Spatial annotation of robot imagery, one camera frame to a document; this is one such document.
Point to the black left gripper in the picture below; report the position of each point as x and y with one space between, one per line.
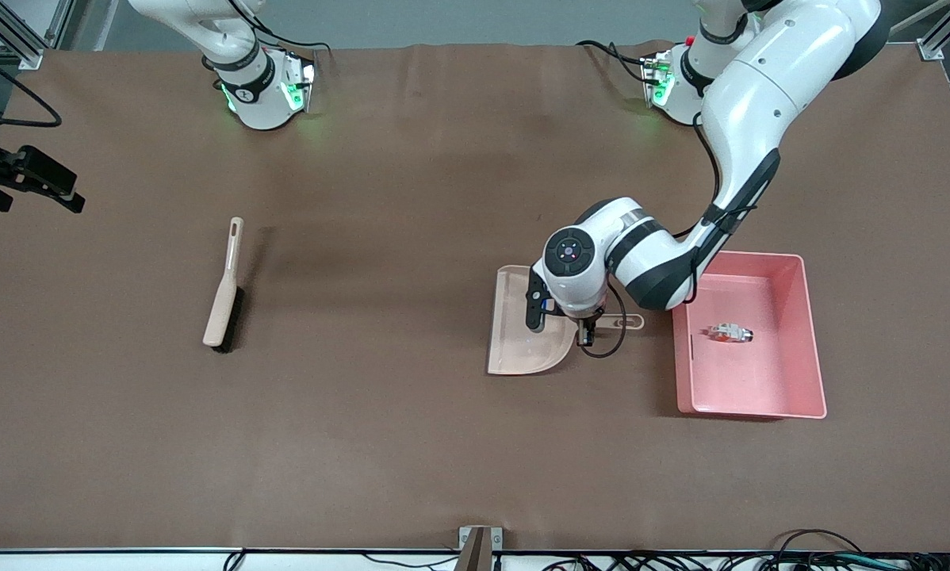
587 328

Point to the beige plastic dustpan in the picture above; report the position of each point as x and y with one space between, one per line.
515 349

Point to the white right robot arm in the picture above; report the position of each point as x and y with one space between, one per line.
249 87

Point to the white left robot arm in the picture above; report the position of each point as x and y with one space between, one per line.
760 103

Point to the pink plastic bin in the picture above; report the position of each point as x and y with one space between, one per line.
760 381

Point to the brown table cover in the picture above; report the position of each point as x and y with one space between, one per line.
364 444

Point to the aluminium frame profile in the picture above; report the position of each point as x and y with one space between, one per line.
29 57
930 51

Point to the grey metal camera bracket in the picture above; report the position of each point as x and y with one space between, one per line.
479 547

